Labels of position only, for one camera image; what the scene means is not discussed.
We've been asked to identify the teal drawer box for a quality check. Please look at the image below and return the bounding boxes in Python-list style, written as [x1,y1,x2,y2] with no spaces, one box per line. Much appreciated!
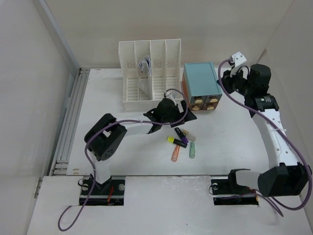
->
[182,62,222,111]

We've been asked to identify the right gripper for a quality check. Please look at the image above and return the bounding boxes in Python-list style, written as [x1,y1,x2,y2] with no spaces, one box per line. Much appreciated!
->
[216,66,253,97]

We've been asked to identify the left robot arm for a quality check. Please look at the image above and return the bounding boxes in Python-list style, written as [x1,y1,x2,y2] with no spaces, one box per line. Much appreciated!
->
[84,97,197,194]

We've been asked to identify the white eraser stick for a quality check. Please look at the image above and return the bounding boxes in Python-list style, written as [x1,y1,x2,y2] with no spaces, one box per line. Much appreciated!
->
[186,134,196,141]

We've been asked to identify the white file organizer rack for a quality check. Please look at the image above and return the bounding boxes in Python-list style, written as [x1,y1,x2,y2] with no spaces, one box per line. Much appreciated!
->
[118,39,181,111]

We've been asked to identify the yellow capped black highlighter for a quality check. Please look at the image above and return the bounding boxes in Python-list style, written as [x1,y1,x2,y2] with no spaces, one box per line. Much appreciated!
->
[167,137,187,148]

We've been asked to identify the orange highlighter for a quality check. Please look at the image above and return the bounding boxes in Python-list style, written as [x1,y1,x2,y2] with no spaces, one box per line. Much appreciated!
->
[171,145,180,162]

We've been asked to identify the green highlighter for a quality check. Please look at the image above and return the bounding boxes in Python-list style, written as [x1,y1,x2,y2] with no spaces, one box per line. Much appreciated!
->
[189,141,196,159]

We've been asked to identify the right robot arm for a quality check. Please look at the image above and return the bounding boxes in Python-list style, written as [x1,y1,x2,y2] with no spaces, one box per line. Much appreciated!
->
[217,62,313,197]

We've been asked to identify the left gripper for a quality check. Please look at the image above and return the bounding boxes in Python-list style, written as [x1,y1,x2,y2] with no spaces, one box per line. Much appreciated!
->
[161,101,196,127]

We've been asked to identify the aluminium rail frame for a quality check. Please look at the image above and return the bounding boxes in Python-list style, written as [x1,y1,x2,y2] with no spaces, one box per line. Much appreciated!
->
[47,68,90,176]

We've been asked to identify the purple capped black highlighter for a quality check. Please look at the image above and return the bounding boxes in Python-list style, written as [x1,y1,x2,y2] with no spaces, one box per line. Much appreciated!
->
[174,127,188,144]

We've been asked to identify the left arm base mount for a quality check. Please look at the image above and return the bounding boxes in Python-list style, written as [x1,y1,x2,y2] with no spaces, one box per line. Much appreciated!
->
[78,175,126,206]

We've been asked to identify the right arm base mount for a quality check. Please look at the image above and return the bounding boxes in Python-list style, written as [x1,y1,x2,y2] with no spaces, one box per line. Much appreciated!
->
[209,168,259,206]

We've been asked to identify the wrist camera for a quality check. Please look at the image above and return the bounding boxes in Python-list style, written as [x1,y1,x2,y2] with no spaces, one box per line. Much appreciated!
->
[230,52,247,76]
[164,90,181,102]

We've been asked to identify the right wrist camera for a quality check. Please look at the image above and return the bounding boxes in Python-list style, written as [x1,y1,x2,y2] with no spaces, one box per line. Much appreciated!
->
[230,52,247,76]

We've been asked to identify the white Canon manual booklet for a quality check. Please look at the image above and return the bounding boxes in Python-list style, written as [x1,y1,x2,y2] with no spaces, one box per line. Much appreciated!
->
[138,55,152,99]

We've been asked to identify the drawer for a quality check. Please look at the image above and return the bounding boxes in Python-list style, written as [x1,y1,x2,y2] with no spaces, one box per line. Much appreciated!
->
[205,94,222,103]

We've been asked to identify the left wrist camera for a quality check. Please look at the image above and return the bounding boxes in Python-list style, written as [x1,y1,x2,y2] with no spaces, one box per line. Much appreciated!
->
[164,90,181,102]

